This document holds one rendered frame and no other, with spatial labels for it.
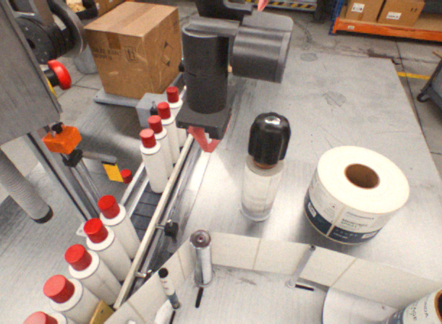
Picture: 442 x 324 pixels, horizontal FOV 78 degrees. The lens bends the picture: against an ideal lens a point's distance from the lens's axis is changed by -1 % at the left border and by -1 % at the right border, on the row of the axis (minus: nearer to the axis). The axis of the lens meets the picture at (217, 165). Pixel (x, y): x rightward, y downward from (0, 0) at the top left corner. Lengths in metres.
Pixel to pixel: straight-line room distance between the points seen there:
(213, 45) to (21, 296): 0.72
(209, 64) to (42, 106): 0.21
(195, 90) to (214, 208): 0.45
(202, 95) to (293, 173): 0.55
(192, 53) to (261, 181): 0.35
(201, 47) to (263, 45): 0.07
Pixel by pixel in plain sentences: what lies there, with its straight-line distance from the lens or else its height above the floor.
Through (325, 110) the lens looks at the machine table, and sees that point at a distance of 1.22.
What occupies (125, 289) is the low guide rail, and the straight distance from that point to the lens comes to 0.65.
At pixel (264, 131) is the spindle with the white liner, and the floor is 1.17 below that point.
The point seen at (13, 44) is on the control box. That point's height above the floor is 1.39.
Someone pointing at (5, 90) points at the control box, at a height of 1.35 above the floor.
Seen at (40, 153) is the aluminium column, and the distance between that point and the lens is 0.63.
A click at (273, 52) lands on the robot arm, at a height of 1.37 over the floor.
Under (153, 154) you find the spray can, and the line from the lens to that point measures 0.68.
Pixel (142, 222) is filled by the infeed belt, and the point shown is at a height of 0.88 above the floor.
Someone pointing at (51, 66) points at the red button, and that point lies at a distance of 0.41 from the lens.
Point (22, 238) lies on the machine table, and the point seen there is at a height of 0.83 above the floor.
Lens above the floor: 1.51
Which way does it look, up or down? 48 degrees down
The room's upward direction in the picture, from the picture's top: straight up
